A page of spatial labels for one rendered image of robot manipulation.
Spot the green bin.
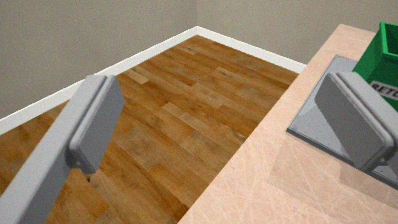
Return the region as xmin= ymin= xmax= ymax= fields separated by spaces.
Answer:
xmin=352 ymin=22 xmax=398 ymax=112

